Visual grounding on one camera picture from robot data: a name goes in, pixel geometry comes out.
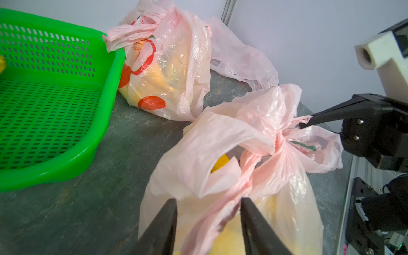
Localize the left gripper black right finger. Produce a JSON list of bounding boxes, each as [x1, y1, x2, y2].
[[240, 198, 292, 255]]

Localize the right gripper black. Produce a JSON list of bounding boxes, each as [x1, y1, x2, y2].
[[300, 93, 408, 172]]

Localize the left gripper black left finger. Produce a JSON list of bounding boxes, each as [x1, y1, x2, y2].
[[132, 199, 177, 255]]

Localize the yellow banana bunch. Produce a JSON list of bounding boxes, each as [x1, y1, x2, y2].
[[0, 56, 7, 74], [211, 154, 229, 173]]

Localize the printed pink plastic bag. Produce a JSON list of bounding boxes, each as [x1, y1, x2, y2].
[[104, 1, 211, 122], [138, 84, 343, 255]]

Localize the plain pink plastic bag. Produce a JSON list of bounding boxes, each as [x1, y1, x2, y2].
[[205, 17, 279, 91]]

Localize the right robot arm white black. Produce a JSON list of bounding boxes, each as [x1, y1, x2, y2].
[[300, 93, 408, 255]]

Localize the yellow banana bunch in basket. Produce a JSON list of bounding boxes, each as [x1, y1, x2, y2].
[[0, 56, 7, 74]]

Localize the green plastic basket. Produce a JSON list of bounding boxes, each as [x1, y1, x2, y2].
[[1, 8, 125, 192]]

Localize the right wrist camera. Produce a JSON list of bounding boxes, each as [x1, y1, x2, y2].
[[354, 19, 408, 103]]

